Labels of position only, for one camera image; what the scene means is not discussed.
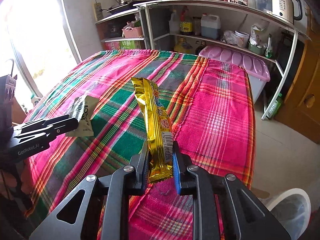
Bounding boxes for white round bin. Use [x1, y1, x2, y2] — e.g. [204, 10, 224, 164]
[262, 188, 312, 240]

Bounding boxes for window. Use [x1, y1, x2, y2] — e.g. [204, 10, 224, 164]
[0, 0, 83, 110]

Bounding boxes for clear storage box pink lid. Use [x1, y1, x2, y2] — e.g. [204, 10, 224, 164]
[199, 45, 271, 110]

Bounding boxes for large yellow oil bottle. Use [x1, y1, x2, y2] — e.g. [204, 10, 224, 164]
[173, 37, 194, 54]

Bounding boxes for white power strip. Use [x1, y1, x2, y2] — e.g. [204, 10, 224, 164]
[94, 2, 104, 22]

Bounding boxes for black gas stove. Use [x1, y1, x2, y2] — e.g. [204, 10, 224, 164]
[105, 21, 125, 39]

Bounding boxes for wooden door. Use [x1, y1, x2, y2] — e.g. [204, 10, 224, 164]
[275, 5, 320, 140]

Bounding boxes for yellow label oil bottle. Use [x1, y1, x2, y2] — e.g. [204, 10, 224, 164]
[180, 6, 193, 35]

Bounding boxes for black induction cooker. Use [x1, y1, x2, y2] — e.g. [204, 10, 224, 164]
[107, 0, 140, 14]

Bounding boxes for pink woven basket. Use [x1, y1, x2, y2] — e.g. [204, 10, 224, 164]
[122, 21, 143, 38]

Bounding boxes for dark liquid plastic jug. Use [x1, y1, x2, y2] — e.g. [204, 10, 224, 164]
[200, 14, 222, 40]

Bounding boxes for tall white shelf rack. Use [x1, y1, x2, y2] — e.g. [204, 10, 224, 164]
[132, 0, 312, 120]

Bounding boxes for green printed cardboard box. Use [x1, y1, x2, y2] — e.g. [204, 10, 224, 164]
[104, 39, 145, 51]

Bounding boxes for white plastic tub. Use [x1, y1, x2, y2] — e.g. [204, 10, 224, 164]
[234, 31, 250, 48]

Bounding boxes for pink green plaid tablecloth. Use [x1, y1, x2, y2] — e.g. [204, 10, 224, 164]
[24, 50, 257, 240]

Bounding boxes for green bowl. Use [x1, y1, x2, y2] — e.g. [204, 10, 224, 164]
[248, 42, 266, 55]

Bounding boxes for green white packet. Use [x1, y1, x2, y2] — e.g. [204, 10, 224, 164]
[264, 34, 274, 58]

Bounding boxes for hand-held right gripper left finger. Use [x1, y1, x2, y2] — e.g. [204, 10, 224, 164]
[30, 140, 153, 240]

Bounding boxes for white food bags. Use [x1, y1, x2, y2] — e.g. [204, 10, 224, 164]
[249, 22, 270, 45]

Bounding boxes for white electric kettle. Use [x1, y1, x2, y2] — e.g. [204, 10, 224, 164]
[269, 0, 303, 25]

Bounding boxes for yellow snack wrapper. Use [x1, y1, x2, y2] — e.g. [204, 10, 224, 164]
[131, 77, 174, 183]

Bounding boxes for dark glass bottle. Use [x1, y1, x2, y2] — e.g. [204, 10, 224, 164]
[195, 41, 207, 55]

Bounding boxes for glass jar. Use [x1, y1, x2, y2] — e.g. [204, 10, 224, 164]
[192, 16, 202, 36]

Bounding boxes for clear water filter pitcher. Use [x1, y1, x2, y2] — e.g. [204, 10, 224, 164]
[248, 0, 273, 13]

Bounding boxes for white plastic bottle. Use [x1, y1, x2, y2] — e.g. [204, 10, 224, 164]
[169, 10, 181, 34]

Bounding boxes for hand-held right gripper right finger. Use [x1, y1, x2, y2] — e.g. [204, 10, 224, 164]
[171, 140, 292, 240]

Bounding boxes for clear plastic bin liner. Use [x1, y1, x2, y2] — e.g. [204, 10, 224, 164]
[282, 195, 310, 240]

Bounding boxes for beige snack packet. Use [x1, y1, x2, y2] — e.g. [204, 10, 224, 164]
[65, 96, 98, 137]

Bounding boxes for green plastic bottle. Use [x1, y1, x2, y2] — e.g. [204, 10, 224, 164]
[266, 92, 283, 119]

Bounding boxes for low white shelf rack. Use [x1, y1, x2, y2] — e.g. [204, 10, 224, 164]
[95, 7, 147, 52]

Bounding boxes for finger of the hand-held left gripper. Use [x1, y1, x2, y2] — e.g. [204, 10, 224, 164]
[14, 118, 80, 147]
[12, 116, 71, 135]

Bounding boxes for crumpled clear plastic bag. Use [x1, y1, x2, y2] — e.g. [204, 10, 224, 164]
[220, 30, 238, 44]

